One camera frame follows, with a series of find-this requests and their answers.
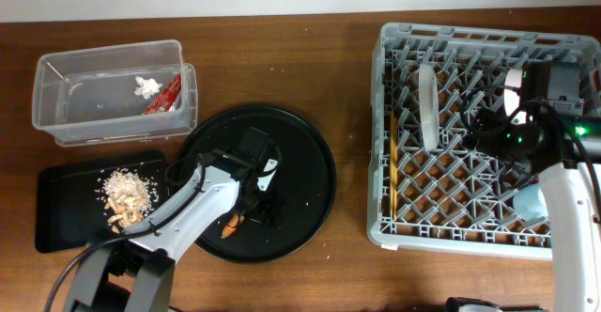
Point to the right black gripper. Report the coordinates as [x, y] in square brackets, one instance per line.
[494, 122]

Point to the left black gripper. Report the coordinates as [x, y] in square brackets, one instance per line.
[268, 213]

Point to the orange carrot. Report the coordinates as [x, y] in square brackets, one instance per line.
[233, 224]

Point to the round black serving tray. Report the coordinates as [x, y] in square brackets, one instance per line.
[306, 180]

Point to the light blue cup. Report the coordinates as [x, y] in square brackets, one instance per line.
[529, 203]

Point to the grey round plate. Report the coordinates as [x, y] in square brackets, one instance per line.
[428, 106]

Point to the pile of food scraps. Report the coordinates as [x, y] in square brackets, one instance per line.
[127, 198]

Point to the red snack wrapper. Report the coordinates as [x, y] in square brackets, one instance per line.
[167, 98]

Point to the white napkin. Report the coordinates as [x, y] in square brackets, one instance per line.
[146, 87]

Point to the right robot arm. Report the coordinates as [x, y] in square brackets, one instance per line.
[545, 130]

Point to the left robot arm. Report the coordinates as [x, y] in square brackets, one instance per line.
[134, 271]

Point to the grey dishwasher rack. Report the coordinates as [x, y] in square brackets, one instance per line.
[453, 199]

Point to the black rectangular tray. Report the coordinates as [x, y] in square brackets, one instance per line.
[70, 198]

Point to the clear plastic bin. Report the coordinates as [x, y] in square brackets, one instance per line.
[86, 97]

